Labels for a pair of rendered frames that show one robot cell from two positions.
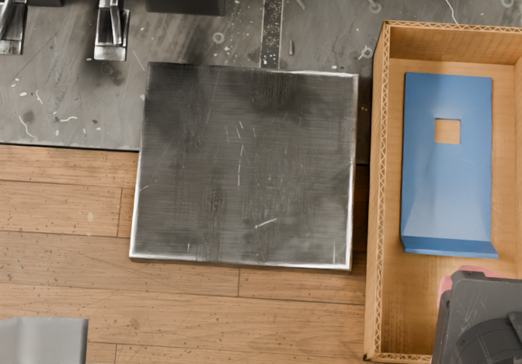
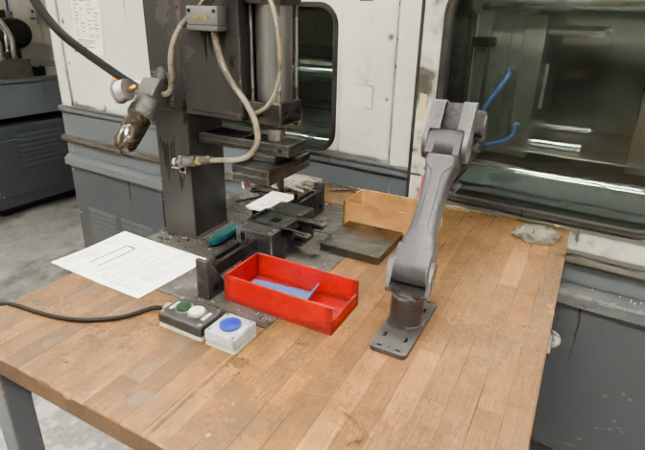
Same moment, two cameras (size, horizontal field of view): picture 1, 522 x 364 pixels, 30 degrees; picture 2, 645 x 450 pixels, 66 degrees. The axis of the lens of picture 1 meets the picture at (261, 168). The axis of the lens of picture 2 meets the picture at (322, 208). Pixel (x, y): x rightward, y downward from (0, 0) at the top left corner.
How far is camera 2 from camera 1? 1.15 m
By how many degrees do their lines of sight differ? 63
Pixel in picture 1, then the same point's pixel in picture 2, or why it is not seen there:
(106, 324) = not seen: hidden behind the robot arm
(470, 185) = not seen: hidden behind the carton
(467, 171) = not seen: hidden behind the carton
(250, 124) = (351, 234)
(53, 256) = (368, 276)
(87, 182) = (347, 266)
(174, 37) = (313, 245)
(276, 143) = (360, 233)
